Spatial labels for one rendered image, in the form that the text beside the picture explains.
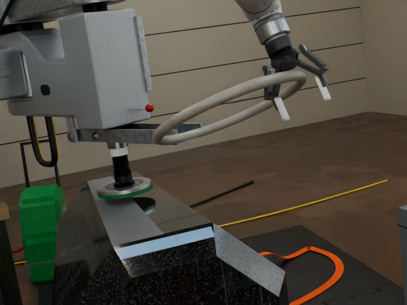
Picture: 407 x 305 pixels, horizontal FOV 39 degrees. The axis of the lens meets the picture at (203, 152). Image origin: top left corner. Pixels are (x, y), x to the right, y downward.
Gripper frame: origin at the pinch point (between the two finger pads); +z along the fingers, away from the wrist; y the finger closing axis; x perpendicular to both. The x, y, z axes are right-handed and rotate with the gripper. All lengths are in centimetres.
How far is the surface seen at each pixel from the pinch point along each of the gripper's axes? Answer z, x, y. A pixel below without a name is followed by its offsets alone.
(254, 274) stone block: 40, -8, 43
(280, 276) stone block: 45, -19, 42
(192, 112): -8.9, 24.1, 18.7
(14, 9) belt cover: -92, -11, 108
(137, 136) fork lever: -18, -5, 65
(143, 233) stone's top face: 15, 12, 62
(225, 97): -8.9, 20.7, 9.8
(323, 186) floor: 30, -309, 158
